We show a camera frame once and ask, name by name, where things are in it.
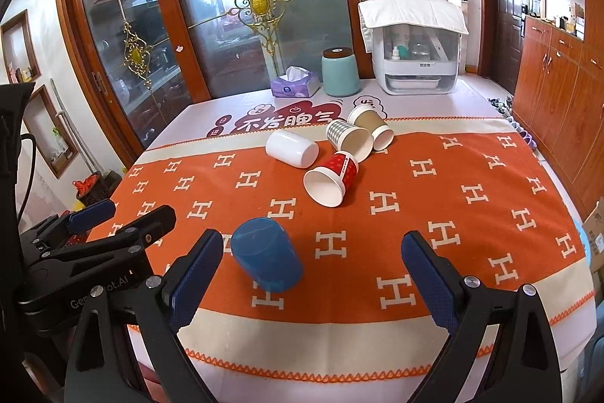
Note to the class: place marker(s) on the brown paper cup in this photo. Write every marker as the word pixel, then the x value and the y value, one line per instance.
pixel 373 127

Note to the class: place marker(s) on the white towel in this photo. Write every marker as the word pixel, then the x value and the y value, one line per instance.
pixel 413 11

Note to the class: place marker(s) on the black basket with orange items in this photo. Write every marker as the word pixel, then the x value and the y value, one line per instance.
pixel 94 188

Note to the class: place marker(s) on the orange patterned blanket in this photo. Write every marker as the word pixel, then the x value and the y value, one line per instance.
pixel 424 204

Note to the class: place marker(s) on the red paper cup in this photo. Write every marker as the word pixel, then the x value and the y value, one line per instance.
pixel 330 181

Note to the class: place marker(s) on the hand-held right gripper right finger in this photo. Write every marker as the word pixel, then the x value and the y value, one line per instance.
pixel 432 285

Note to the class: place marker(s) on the purple tissue box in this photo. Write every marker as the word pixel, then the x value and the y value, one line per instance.
pixel 295 85

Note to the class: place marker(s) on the row of shoes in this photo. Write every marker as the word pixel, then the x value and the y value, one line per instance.
pixel 514 119

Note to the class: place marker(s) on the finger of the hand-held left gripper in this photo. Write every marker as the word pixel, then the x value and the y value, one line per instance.
pixel 146 226
pixel 89 214

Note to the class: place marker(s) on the white storage cabinet box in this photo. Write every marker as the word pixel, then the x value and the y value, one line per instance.
pixel 415 58

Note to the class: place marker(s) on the printed white tablecloth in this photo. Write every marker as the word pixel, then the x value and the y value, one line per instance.
pixel 226 117

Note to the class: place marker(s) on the wooden wall niche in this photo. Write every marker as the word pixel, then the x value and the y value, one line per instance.
pixel 49 134
pixel 19 49

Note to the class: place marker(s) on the checked paper cup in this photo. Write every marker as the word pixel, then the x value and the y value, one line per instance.
pixel 349 141

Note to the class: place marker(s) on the white cup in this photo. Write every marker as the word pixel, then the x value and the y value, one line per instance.
pixel 290 148

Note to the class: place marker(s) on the wooden cabinet with shelves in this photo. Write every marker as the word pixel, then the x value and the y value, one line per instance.
pixel 557 77

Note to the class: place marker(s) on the dark brown entrance door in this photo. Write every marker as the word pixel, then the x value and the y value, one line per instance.
pixel 505 20

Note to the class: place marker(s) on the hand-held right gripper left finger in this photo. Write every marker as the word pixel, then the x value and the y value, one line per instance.
pixel 191 285

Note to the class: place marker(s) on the blue plastic cup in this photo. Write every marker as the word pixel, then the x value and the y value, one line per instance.
pixel 266 256

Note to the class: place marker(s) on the cardboard box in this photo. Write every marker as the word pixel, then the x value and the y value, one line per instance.
pixel 595 233

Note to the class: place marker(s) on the teal canister with brown lid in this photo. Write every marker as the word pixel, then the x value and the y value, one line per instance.
pixel 339 72

